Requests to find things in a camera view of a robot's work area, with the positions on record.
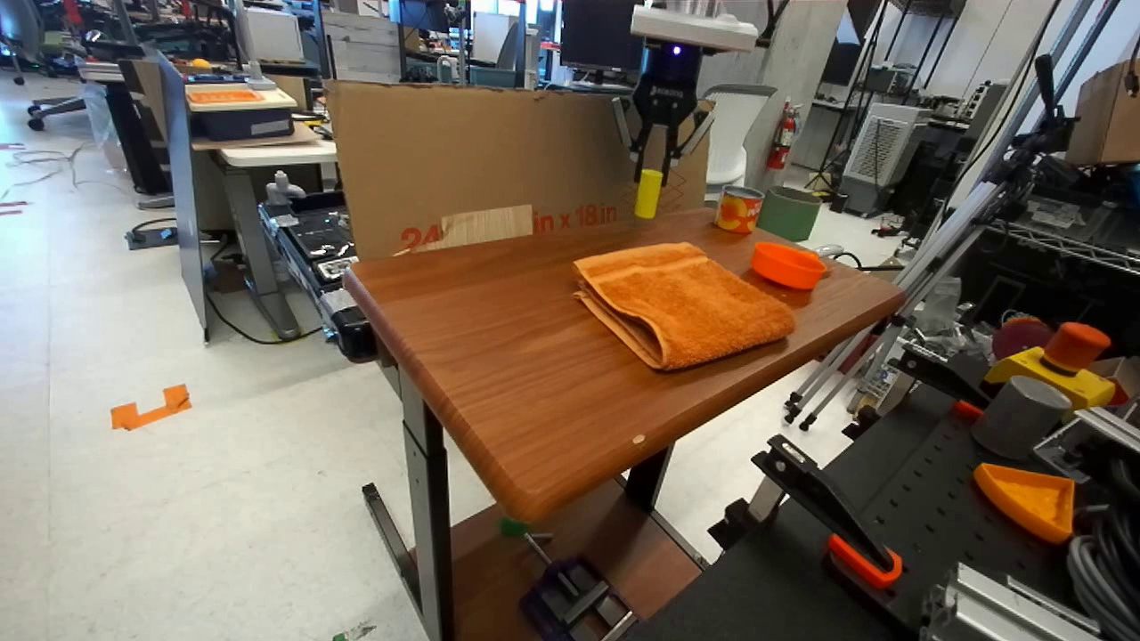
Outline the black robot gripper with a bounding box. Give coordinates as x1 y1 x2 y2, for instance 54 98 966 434
630 44 708 185

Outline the yellow cylindrical block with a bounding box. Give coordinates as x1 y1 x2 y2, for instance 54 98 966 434
633 166 662 220

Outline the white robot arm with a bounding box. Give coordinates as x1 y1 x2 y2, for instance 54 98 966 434
627 2 759 175

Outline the red fire extinguisher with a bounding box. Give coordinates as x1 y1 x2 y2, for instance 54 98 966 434
765 98 799 175

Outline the green container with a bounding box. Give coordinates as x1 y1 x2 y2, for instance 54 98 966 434
759 187 820 241

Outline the folded orange towel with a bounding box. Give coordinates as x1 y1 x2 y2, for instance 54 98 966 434
574 241 795 369

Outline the brown cardboard backboard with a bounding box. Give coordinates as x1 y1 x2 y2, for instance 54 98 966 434
327 77 714 268

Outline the orange black bar clamp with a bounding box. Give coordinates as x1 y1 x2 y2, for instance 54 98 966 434
748 434 905 594

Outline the grey plastic cylinder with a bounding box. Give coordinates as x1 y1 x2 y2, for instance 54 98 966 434
973 375 1072 459

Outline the red emergency stop button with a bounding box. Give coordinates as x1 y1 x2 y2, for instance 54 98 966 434
985 320 1116 404

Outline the black perforated breadboard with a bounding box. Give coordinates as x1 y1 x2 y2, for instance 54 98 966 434
624 380 1140 641

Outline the orange wedge piece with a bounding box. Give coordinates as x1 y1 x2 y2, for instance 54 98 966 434
973 461 1076 543

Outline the orange floor tape marker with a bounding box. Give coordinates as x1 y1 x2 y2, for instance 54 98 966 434
109 383 193 429

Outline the orange pot with grey handle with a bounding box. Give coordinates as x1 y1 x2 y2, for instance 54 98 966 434
751 241 829 291

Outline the black table leg frame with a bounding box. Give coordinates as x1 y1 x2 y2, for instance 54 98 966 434
360 368 457 641

